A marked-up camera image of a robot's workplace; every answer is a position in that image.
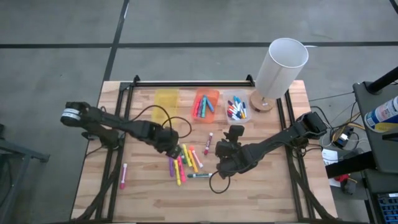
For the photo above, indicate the blue-capped thin whiteboard marker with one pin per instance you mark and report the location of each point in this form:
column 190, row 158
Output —
column 245, row 109
column 236, row 101

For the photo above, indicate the grey side table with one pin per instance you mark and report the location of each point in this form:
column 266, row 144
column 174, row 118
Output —
column 385, row 149

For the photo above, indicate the yellow Sharpie highlighter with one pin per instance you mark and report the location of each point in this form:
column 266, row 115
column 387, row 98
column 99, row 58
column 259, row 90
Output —
column 186, row 155

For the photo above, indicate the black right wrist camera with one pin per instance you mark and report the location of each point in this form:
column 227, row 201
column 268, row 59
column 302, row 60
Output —
column 234, row 132

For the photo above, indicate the amber Sharpie highlighter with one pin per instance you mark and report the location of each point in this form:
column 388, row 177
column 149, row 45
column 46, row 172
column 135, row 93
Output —
column 193, row 162

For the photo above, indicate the pink Sharpie highlighter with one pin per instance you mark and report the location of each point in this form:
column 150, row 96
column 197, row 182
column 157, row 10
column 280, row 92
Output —
column 182, row 172

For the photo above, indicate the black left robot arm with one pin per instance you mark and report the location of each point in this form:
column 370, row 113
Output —
column 118, row 123

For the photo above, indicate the white labelled canister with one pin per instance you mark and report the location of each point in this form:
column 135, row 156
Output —
column 382, row 115

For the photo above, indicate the purple-capped thin whiteboard marker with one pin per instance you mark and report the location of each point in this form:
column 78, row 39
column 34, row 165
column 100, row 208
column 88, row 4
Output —
column 230, row 103

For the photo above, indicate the small red tool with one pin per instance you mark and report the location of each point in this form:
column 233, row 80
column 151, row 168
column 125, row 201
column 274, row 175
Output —
column 343, row 178

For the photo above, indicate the small power adapter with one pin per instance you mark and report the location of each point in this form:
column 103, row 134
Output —
column 344, row 140

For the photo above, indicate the pink-capped thin whiteboard marker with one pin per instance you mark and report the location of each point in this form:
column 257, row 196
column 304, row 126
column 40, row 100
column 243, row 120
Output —
column 232, row 110

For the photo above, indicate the blue plastic crate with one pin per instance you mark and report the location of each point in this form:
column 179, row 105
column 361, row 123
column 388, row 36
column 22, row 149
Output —
column 388, row 208

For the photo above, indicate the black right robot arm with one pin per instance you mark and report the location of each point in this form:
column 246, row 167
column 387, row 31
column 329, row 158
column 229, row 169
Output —
column 280, row 140

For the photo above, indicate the pink and white marker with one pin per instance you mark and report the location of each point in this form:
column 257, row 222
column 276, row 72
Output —
column 123, row 177

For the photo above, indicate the red Expo dry-erase marker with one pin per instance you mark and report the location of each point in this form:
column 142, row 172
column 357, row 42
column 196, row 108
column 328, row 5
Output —
column 208, row 143

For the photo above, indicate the teal highlighter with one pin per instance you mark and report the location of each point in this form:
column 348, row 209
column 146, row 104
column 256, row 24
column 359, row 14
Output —
column 204, row 107

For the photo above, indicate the green Expo dry-erase marker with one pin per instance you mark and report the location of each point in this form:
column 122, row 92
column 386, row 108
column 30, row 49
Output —
column 183, row 159
column 200, row 175

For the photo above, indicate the red-orange highlighter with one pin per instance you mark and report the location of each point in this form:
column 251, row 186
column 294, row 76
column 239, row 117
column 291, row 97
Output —
column 196, row 108

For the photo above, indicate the yellow translucent plastic bin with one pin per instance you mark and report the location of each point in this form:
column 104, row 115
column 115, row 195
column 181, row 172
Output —
column 166, row 102

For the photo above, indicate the black stand pole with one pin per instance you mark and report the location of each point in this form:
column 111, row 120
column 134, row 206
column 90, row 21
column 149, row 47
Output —
column 384, row 81

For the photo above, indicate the white shade table lamp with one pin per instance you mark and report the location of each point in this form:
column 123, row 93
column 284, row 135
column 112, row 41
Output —
column 280, row 71

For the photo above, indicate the black stand bar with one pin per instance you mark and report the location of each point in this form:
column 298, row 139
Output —
column 351, row 165

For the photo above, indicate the orange-capped thin whiteboard marker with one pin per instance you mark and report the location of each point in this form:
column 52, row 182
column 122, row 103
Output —
column 241, row 114

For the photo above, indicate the clear plastic bin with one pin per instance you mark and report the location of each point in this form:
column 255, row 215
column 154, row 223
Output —
column 225, row 95

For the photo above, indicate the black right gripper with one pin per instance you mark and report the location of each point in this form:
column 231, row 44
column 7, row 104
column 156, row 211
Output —
column 231, row 157

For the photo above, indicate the white paper sheet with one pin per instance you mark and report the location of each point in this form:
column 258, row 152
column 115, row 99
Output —
column 329, row 157

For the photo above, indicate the grey metal stand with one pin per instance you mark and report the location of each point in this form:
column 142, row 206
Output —
column 18, row 152

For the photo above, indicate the orange translucent plastic bin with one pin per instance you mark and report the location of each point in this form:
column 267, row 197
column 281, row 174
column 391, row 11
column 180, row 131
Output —
column 215, row 115

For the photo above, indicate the purple highlighter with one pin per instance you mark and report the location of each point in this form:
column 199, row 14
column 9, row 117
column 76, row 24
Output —
column 171, row 168

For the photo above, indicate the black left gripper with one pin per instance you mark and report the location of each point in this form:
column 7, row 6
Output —
column 164, row 138

